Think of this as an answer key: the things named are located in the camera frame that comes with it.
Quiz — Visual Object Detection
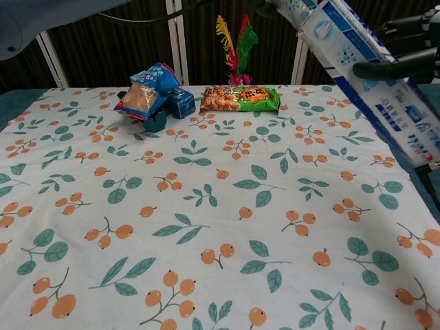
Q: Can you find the small dark blue carton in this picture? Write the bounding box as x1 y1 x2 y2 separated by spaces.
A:
164 87 196 120

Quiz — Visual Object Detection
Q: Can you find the blue white toothpaste tube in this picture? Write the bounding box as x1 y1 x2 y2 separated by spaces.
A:
274 0 322 25

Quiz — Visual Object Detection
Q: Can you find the black cable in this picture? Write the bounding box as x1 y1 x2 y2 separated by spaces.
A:
98 0 210 24

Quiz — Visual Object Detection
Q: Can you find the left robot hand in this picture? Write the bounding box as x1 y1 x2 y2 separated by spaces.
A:
249 0 276 18

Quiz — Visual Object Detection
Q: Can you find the blue snack bag clear window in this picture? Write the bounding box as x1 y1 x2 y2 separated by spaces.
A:
113 62 182 121

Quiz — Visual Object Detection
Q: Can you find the light blue snack packet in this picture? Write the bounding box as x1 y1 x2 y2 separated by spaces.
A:
129 68 156 85

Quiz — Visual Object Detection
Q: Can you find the colourful feather shuttlecock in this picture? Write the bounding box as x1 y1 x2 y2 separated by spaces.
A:
215 13 259 87

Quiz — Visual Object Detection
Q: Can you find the dark teal plastic toy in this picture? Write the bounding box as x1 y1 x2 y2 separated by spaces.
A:
115 89 166 133

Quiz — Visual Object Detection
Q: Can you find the blue white toothpaste box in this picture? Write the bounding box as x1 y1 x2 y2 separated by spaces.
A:
296 0 440 173

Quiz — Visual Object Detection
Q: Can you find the floral fruit print tablecloth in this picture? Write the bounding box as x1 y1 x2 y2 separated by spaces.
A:
0 84 440 330

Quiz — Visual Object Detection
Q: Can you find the green orange snack bag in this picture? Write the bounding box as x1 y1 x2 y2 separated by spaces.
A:
199 85 282 113

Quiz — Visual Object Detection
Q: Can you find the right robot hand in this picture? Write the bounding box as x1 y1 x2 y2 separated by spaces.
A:
352 7 440 83

